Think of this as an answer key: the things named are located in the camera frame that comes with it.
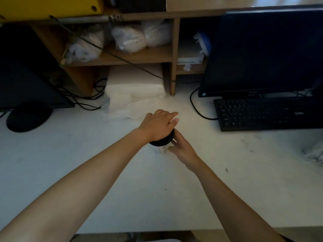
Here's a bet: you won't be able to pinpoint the black monitor with round stand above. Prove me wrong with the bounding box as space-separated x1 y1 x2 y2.
0 23 75 133

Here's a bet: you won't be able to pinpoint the tangled black cables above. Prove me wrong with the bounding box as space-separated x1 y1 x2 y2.
58 78 108 111

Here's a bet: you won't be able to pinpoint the clear jar with black lid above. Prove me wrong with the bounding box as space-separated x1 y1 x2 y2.
149 129 175 154

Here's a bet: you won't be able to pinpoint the black computer keyboard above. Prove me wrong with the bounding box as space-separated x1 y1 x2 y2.
213 96 323 132

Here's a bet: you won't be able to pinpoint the black keyboard cable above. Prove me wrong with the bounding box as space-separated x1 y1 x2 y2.
189 87 219 121

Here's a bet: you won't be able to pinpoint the person's left hand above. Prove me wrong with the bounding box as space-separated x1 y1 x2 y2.
138 109 180 143

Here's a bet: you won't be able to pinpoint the white crumpled bag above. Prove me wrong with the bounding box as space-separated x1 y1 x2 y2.
302 140 323 165

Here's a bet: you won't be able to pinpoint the wooden desk shelf unit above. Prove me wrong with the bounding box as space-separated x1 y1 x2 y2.
0 4 323 97

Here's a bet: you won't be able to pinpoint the white plastic bag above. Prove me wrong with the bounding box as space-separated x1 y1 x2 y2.
141 19 172 48
111 24 147 54
65 27 105 64

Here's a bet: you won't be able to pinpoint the large black computer monitor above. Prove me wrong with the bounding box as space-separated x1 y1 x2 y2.
198 7 323 99

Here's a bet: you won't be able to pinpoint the person's right hand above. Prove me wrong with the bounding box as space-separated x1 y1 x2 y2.
168 129 201 173

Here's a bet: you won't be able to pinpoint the stack of white papers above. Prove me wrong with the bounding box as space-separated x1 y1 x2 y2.
177 38 205 71

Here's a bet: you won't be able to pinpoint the person's right forearm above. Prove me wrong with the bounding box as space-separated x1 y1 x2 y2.
188 161 287 242

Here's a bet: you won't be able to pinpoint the blue and white plastic container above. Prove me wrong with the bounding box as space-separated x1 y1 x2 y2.
193 31 211 57

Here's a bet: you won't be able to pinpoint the grey metal rod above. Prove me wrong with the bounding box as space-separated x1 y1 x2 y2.
53 14 124 25

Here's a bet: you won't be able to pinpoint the person's left forearm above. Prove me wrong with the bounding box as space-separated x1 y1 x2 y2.
0 128 152 242

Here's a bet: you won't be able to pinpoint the yellow binder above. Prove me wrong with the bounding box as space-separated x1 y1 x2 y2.
0 0 104 22

